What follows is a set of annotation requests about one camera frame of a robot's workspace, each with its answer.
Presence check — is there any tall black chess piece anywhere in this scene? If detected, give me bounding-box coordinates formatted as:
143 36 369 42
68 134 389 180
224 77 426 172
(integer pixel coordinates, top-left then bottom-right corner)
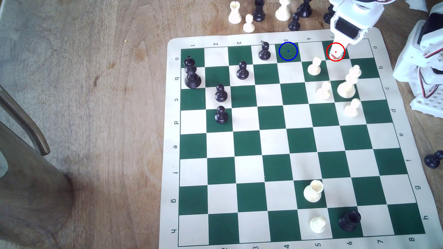
253 0 266 22
297 0 313 18

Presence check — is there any white chess king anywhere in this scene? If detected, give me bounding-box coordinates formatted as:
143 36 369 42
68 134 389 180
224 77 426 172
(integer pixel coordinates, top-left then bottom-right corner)
337 65 362 99

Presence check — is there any black chess pawn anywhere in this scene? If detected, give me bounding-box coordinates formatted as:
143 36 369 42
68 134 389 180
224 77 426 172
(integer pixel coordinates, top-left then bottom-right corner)
288 12 301 32
424 150 443 169
215 84 228 102
215 106 229 125
258 41 271 61
236 61 250 80

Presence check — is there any black chess king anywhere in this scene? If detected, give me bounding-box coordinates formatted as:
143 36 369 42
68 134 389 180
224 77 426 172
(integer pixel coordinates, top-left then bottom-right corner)
183 56 202 89

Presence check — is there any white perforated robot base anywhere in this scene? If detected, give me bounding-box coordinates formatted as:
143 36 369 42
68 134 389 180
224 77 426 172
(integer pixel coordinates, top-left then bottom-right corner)
410 93 443 119

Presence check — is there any white crumpled tissue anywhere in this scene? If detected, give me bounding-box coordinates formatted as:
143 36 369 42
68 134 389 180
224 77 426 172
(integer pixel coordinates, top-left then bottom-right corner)
405 0 430 13

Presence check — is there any black chess rook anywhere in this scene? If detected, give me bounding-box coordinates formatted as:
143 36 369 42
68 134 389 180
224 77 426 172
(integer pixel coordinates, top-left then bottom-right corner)
338 211 362 232

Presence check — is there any green and cream chess mat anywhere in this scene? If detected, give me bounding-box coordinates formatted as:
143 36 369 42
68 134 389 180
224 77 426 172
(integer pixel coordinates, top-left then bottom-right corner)
159 27 443 249

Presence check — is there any white chess rook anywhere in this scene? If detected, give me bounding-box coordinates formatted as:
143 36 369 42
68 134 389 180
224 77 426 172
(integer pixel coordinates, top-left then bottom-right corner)
228 1 242 25
303 180 324 203

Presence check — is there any dark wooden chair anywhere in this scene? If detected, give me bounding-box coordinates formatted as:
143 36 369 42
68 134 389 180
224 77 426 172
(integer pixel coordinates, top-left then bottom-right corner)
0 84 75 247

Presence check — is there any tall white chess piece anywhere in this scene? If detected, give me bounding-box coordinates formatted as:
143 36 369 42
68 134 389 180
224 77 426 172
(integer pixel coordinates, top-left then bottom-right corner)
275 0 291 21

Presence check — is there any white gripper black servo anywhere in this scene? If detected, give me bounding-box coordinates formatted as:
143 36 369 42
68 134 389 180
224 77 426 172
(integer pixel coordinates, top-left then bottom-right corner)
327 0 385 58

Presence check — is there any red and white servo cable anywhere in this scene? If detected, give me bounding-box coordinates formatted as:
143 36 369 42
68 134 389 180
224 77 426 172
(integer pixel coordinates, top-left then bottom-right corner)
416 45 441 100

